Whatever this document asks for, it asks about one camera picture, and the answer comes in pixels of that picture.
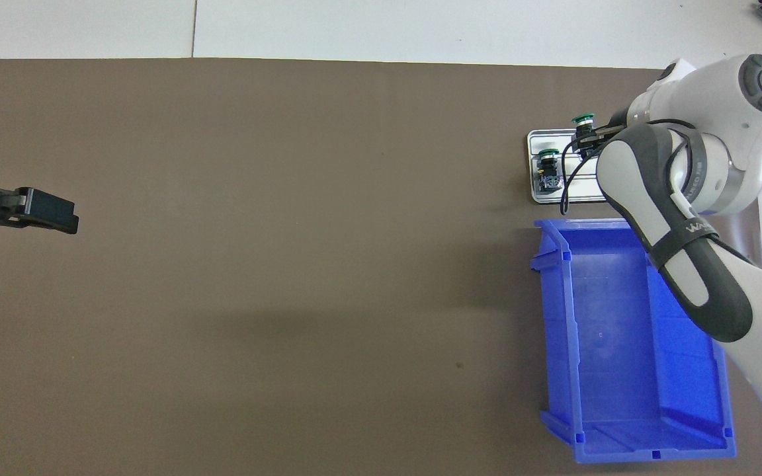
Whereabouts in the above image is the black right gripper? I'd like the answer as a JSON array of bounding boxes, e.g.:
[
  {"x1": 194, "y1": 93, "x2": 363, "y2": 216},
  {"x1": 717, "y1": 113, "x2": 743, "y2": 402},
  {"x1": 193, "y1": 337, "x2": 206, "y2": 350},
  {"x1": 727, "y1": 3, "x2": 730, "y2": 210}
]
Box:
[{"x1": 593, "y1": 106, "x2": 633, "y2": 147}]

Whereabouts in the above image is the green push button switch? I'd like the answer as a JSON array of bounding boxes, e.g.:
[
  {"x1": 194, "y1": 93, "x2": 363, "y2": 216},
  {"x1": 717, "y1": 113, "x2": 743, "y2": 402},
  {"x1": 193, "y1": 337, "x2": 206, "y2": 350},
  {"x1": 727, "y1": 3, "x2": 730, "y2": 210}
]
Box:
[
  {"x1": 571, "y1": 114, "x2": 600, "y2": 159},
  {"x1": 534, "y1": 148, "x2": 564, "y2": 194}
]

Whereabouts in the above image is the silver metal tray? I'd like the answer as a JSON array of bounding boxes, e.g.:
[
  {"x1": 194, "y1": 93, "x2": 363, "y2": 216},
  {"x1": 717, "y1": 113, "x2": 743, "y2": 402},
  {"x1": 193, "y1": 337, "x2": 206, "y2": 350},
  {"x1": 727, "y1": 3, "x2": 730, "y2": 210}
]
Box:
[{"x1": 527, "y1": 129, "x2": 613, "y2": 204}]

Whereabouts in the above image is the blue plastic storage bin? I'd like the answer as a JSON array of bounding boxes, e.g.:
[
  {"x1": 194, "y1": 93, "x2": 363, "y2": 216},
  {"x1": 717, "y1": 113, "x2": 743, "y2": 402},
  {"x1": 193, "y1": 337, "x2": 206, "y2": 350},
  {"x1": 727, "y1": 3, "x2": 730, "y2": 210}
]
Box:
[{"x1": 529, "y1": 217, "x2": 738, "y2": 465}]

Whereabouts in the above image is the brown table mat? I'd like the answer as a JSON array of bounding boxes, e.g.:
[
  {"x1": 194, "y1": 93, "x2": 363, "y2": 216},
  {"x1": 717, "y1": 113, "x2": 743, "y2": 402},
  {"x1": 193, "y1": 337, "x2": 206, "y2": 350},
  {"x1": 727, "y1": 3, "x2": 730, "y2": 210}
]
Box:
[{"x1": 0, "y1": 58, "x2": 762, "y2": 476}]

